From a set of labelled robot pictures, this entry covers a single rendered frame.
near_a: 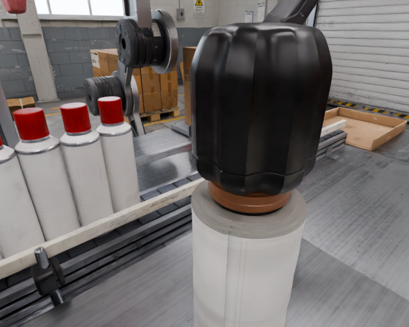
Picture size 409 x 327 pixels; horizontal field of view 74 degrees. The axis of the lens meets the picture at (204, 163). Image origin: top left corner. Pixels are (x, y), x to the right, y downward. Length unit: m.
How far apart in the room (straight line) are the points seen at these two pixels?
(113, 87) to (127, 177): 0.96
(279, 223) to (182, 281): 0.23
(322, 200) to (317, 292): 0.31
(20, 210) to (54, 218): 0.05
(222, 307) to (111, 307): 0.18
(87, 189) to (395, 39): 4.52
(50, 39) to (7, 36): 0.62
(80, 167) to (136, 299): 0.19
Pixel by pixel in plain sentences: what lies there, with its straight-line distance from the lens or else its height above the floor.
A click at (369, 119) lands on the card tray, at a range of 1.30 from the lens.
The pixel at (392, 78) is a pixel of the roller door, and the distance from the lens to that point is 4.70.
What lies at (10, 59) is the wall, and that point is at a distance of 5.73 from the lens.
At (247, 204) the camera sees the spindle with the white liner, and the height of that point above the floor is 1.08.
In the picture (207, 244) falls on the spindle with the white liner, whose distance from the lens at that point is 0.19.
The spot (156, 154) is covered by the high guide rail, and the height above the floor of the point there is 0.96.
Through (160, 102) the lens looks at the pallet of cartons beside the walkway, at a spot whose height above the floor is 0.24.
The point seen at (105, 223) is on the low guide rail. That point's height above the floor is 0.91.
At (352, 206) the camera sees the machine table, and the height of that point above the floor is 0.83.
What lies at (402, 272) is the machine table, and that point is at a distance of 0.56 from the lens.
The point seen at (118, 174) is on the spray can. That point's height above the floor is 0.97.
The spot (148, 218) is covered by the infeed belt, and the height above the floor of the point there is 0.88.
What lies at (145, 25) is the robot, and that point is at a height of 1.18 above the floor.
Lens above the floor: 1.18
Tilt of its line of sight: 26 degrees down
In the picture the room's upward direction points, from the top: straight up
